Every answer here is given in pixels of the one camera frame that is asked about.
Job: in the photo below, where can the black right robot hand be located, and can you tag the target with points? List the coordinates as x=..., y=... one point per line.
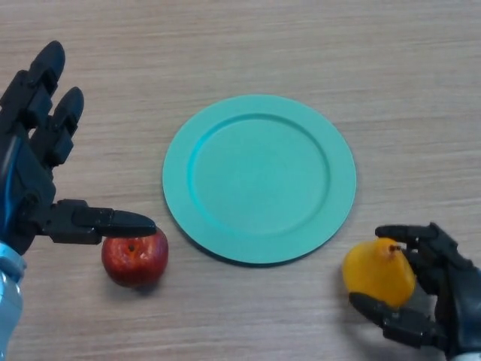
x=458, y=297

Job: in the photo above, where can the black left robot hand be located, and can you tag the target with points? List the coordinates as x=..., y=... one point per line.
x=32, y=184

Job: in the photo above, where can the yellow pear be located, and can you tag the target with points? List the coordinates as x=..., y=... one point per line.
x=376, y=270

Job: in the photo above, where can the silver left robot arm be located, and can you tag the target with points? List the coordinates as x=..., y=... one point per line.
x=9, y=297

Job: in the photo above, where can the green round plate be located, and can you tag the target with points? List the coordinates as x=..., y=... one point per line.
x=259, y=180

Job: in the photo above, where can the red apple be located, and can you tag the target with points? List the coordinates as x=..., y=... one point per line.
x=135, y=263

